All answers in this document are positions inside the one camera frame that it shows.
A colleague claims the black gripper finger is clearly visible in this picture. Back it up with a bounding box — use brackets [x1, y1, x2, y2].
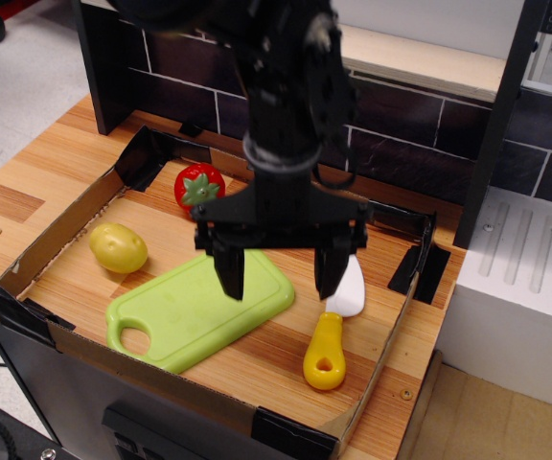
[314, 242, 351, 300]
[212, 241, 245, 301]

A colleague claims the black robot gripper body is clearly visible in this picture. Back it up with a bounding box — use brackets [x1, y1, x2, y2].
[191, 155, 368, 254]

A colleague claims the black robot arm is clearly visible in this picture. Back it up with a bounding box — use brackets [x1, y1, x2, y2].
[114, 1, 368, 300]

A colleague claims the green plastic cutting board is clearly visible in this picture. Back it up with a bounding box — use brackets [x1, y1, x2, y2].
[105, 250, 295, 374]

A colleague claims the wooden shelf board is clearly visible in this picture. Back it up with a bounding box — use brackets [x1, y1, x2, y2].
[80, 0, 507, 104]

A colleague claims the red toy tomato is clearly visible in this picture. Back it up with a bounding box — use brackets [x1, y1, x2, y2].
[174, 163, 226, 212]

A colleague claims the yellow toy potato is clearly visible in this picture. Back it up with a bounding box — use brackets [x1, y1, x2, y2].
[89, 222, 149, 274]

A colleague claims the white toy sink drainboard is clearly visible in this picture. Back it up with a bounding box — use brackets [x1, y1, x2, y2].
[437, 188, 552, 404]

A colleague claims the black left support panel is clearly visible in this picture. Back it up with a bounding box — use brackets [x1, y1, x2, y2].
[72, 1, 146, 135]

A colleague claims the dark grey vertical post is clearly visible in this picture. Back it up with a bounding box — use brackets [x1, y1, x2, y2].
[453, 0, 548, 249]

